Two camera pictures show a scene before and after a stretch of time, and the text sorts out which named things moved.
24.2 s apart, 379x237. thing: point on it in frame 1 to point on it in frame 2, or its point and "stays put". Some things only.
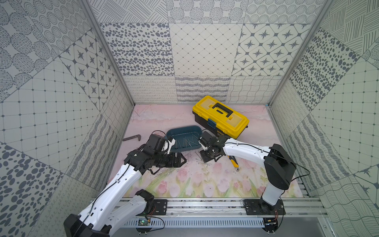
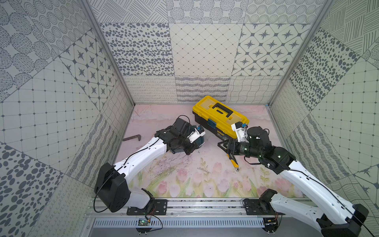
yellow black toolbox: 221,118 stays put
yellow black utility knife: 234,162 stays put
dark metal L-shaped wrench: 138,136 stays put
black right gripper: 205,159 to 230,142
